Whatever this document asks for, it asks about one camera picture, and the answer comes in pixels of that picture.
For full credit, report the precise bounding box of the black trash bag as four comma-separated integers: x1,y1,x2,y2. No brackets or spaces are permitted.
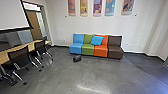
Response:
72,54,83,63

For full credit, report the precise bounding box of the brown wooden door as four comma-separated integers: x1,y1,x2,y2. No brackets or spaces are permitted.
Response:
26,9,44,41

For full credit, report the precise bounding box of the green sofa seat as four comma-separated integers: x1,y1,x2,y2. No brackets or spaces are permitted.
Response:
81,34,96,56

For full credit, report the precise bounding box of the blue sofa seat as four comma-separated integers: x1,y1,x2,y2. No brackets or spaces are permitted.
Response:
69,33,85,55

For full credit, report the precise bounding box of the blue cushion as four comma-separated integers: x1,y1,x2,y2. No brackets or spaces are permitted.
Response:
90,35,104,46

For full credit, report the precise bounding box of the orange sofa seat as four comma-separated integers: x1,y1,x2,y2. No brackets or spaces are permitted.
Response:
93,34,110,58

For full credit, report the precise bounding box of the brown sofa seat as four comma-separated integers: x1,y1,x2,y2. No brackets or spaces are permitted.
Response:
107,35,125,61

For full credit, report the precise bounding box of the black office chair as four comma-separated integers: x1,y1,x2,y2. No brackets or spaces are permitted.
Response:
32,35,54,67
1,44,43,86

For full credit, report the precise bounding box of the grey desk panel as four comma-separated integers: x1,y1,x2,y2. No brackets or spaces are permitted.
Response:
3,31,21,48
16,29,34,45

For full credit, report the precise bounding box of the wooden desk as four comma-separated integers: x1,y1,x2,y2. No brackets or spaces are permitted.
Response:
0,39,53,66

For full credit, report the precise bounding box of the yellow wall poster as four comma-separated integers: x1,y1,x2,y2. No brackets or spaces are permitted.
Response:
79,0,89,18

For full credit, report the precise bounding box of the pink wall poster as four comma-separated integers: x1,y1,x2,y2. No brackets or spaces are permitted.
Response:
67,0,77,17

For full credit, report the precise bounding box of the purple wall poster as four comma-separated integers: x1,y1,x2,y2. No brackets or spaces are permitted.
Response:
92,0,103,18

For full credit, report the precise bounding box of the peach wall poster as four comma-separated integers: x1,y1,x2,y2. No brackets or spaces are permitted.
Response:
121,0,135,16

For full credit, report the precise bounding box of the white wall board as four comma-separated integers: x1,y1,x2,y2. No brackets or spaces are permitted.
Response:
0,0,32,33

